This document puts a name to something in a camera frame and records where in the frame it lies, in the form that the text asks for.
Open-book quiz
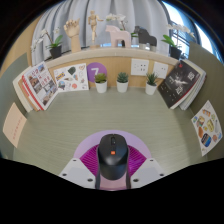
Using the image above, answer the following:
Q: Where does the black horse figurine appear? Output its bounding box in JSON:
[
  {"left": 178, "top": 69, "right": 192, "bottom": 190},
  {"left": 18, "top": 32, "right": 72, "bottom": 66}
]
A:
[{"left": 133, "top": 25, "right": 158, "bottom": 53}]

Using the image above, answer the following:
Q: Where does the round purple number sign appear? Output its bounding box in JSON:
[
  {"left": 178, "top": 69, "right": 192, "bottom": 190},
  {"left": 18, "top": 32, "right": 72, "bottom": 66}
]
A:
[{"left": 86, "top": 61, "right": 109, "bottom": 84}]

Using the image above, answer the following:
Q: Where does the dark-framed window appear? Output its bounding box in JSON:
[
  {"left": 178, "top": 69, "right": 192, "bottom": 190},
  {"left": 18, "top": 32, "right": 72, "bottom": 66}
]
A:
[{"left": 163, "top": 1, "right": 224, "bottom": 64}]

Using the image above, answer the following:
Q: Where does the white book behind black book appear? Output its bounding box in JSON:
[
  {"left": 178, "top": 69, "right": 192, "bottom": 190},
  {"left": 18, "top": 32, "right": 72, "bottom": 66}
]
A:
[{"left": 179, "top": 59, "right": 208, "bottom": 111}]

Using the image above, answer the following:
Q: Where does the white wall socket plate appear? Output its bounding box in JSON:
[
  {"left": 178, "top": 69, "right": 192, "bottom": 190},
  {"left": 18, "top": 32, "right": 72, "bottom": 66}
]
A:
[
  {"left": 130, "top": 58, "right": 150, "bottom": 77},
  {"left": 152, "top": 61, "right": 170, "bottom": 80}
]

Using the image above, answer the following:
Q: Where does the wooden hand model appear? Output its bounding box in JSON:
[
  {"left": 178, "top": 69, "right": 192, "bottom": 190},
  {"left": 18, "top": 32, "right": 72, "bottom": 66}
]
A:
[{"left": 63, "top": 18, "right": 82, "bottom": 54}]

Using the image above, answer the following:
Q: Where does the small plant in white pot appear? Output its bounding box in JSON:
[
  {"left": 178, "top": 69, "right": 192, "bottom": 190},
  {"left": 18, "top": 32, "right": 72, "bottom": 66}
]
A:
[
  {"left": 94, "top": 72, "right": 109, "bottom": 94},
  {"left": 144, "top": 72, "right": 159, "bottom": 96},
  {"left": 115, "top": 71, "right": 130, "bottom": 94}
]

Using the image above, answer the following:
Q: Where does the purple mouse pad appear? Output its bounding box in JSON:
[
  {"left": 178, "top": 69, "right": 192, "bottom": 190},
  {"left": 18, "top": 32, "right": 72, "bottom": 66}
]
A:
[{"left": 73, "top": 129, "right": 153, "bottom": 192}]

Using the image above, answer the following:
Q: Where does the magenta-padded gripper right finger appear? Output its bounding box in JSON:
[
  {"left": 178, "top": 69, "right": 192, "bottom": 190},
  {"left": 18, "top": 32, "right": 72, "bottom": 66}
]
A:
[{"left": 126, "top": 144, "right": 167, "bottom": 190}]

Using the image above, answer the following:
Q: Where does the photo-cover book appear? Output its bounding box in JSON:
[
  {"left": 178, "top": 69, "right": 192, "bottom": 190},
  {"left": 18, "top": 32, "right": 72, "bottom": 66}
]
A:
[{"left": 22, "top": 61, "right": 60, "bottom": 111}]

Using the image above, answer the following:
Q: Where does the brown kraft book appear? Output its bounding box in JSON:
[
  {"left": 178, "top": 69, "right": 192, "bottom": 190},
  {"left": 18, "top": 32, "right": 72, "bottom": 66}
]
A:
[{"left": 17, "top": 78, "right": 38, "bottom": 113}]

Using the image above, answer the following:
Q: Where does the wooden mannequin figure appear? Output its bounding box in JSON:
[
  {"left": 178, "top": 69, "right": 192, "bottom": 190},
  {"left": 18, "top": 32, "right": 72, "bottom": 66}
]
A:
[{"left": 87, "top": 9, "right": 105, "bottom": 50}]

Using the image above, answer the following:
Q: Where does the grey-green desk partition panel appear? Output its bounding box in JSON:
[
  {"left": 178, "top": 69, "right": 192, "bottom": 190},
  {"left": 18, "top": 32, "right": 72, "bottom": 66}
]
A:
[
  {"left": 188, "top": 41, "right": 224, "bottom": 164},
  {"left": 0, "top": 53, "right": 31, "bottom": 158}
]

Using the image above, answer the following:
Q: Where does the white orchid in black pot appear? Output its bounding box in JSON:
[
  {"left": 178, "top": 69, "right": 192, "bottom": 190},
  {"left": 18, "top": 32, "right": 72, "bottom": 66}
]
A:
[
  {"left": 161, "top": 23, "right": 196, "bottom": 61},
  {"left": 30, "top": 27, "right": 64, "bottom": 60}
]

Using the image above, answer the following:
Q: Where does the colourful sticker card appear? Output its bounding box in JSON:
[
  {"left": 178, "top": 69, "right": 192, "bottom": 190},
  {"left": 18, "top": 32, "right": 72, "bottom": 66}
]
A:
[{"left": 190, "top": 99, "right": 223, "bottom": 157}]

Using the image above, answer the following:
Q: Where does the grey curtain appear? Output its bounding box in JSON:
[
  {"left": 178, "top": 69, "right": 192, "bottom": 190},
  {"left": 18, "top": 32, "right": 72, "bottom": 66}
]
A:
[{"left": 31, "top": 0, "right": 176, "bottom": 66}]

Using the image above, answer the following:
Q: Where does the pink horse figurine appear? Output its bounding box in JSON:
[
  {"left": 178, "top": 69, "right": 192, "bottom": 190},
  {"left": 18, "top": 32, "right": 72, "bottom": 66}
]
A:
[{"left": 105, "top": 24, "right": 132, "bottom": 49}]

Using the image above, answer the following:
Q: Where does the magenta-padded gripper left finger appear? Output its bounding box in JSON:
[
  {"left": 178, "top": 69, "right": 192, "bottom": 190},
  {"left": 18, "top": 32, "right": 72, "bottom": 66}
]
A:
[{"left": 58, "top": 144, "right": 101, "bottom": 191}]

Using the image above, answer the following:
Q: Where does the black computer mouse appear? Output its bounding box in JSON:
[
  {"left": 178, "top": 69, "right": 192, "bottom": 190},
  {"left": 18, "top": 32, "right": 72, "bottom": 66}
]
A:
[{"left": 96, "top": 133, "right": 130, "bottom": 181}]

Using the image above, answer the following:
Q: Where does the beige book with red text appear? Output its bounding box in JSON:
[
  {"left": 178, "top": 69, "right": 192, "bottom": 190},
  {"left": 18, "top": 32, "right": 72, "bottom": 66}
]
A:
[{"left": 2, "top": 102, "right": 28, "bottom": 149}]

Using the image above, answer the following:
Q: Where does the black-cover book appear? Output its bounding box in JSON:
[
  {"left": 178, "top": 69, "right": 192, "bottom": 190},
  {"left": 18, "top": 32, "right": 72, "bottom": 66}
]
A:
[{"left": 157, "top": 59, "right": 202, "bottom": 110}]

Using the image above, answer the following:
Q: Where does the white sticker sheet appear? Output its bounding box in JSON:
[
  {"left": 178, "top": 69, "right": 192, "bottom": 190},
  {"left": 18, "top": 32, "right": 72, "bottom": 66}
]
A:
[{"left": 53, "top": 62, "right": 90, "bottom": 93}]

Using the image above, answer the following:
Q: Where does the white orchid behind pink horse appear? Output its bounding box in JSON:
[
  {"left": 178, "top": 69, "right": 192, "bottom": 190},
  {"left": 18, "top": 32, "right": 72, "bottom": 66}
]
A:
[{"left": 105, "top": 12, "right": 139, "bottom": 38}]

